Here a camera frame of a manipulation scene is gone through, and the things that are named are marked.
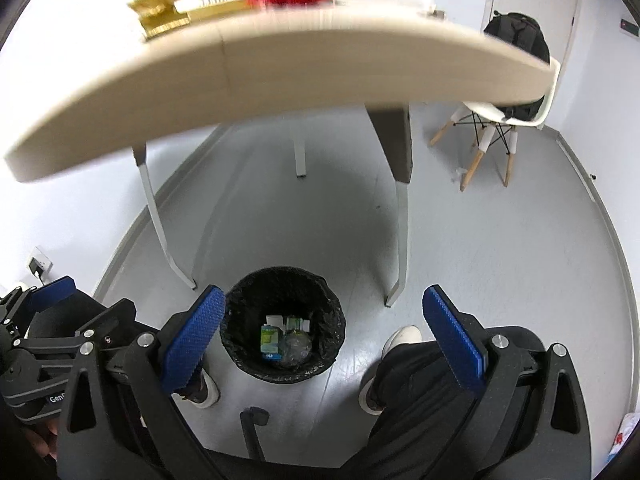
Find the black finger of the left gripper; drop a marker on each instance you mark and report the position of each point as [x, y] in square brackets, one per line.
[114, 325]

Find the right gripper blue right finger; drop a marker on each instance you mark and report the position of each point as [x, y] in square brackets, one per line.
[528, 419]

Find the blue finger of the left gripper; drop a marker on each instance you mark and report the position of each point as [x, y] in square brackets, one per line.
[21, 304]

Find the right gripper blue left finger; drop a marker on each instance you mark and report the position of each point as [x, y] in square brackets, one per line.
[141, 433]

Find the gold foil bag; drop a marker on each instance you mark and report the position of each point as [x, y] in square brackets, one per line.
[165, 5]

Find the clear plastic bag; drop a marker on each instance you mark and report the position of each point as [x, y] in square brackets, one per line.
[296, 347]

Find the black trash bin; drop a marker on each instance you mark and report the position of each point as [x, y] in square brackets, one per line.
[292, 299]

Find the person's left hand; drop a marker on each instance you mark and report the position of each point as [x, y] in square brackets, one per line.
[43, 437]

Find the white left shoe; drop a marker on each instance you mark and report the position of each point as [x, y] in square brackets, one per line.
[202, 393]

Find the white shoe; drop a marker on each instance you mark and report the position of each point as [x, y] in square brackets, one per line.
[401, 338]
[202, 393]

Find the white plastic bag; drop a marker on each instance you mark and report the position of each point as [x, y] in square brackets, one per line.
[627, 425]

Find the black office chair base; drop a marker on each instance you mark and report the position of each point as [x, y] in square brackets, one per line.
[250, 419]

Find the white right shoe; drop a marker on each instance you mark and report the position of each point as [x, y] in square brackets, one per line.
[401, 338]

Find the white chair wooden legs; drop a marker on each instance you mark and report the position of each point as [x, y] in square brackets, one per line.
[490, 125]

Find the round wooden table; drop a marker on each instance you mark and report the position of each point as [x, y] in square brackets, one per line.
[84, 84]

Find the wall socket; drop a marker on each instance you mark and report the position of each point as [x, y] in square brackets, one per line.
[39, 264]

